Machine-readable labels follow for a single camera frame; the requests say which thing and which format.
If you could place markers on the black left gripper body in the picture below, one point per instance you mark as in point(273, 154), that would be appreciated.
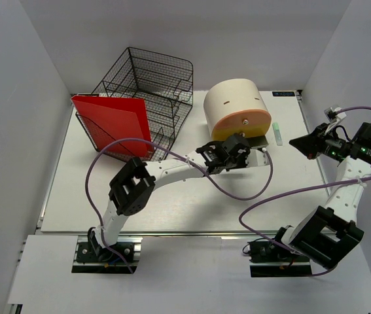
point(239, 162)

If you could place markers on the cream drawer cabinet shell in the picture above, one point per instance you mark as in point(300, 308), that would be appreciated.
point(231, 97)

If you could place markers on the black wire mesh file rack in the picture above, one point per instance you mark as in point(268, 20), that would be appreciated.
point(164, 82)

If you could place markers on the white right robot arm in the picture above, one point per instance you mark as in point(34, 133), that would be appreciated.
point(330, 232)

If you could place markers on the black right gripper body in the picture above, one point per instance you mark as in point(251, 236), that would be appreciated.
point(330, 144)

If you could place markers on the red A4 file folder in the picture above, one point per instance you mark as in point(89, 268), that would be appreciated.
point(108, 119)

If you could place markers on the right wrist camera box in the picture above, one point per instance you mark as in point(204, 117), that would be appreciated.
point(335, 116)

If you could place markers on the green highlighter pen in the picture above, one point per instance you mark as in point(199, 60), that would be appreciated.
point(277, 134)

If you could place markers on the orange top drawer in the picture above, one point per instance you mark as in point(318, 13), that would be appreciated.
point(253, 120)

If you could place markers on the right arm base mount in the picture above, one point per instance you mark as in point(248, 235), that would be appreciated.
point(268, 261)

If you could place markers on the pale green bottom drawer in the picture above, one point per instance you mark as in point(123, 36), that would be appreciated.
point(257, 157)

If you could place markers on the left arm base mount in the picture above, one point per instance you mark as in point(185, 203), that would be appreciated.
point(87, 261)

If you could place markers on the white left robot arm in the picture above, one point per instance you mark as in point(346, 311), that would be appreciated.
point(131, 188)

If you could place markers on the yellow drawer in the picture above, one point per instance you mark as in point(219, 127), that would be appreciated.
point(223, 134)

